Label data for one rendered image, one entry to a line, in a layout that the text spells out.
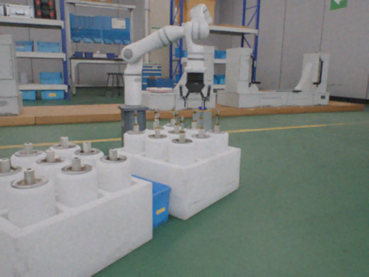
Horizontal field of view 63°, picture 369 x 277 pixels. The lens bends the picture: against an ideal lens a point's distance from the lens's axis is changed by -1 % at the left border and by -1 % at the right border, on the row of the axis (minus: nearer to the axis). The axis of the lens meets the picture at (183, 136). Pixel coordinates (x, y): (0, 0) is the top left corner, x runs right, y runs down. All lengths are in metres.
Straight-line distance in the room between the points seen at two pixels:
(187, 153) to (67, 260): 0.51
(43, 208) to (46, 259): 0.11
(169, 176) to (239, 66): 2.91
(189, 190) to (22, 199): 0.54
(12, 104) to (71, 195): 2.45
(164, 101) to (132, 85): 1.68
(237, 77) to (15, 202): 3.36
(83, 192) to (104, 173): 0.10
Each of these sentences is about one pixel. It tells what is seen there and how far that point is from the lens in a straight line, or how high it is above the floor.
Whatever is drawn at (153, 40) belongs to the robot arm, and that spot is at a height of 0.65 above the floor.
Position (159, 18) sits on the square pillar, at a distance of 7.78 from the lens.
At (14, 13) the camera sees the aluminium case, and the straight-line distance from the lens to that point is 5.90.
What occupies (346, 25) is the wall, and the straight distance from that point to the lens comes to 7.02.
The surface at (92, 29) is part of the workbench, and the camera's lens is 7.21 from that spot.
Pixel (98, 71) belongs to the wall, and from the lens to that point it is 9.59.
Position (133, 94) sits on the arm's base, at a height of 0.37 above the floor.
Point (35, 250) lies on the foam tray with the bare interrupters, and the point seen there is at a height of 0.14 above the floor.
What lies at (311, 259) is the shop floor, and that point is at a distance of 0.96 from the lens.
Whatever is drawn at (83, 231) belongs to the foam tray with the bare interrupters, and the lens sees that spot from 0.77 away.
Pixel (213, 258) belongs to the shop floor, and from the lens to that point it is 0.89.
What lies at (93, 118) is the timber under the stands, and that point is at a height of 0.04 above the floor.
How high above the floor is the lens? 0.49
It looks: 12 degrees down
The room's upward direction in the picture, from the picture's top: 1 degrees clockwise
